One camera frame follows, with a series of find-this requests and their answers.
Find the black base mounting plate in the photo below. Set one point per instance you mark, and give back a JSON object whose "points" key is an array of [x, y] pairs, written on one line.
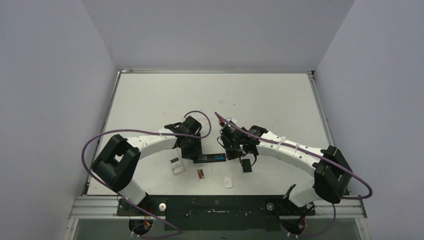
{"points": [[217, 212]]}

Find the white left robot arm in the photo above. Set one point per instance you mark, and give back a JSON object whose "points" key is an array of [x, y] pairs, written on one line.
{"points": [[117, 161]]}

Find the aluminium rail frame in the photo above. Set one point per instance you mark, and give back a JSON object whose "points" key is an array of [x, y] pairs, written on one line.
{"points": [[97, 208]]}

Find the white battery cover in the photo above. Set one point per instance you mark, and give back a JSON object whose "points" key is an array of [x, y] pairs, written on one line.
{"points": [[228, 182]]}

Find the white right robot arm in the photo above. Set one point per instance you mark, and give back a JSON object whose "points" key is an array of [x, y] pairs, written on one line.
{"points": [[329, 181]]}

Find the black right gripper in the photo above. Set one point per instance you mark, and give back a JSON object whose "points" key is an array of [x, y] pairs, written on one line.
{"points": [[233, 151]]}

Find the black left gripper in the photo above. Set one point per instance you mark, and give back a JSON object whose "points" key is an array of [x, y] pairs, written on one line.
{"points": [[197, 149]]}

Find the white red remote control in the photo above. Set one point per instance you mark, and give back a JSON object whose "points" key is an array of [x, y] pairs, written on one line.
{"points": [[175, 162]]}

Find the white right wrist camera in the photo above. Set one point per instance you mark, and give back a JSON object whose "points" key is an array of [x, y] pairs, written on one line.
{"points": [[223, 122]]}

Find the black battery cover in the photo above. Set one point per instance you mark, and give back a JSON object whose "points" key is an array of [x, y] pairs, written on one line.
{"points": [[246, 165]]}

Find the black bar tool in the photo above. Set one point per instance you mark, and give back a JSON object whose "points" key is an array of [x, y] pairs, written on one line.
{"points": [[206, 158]]}

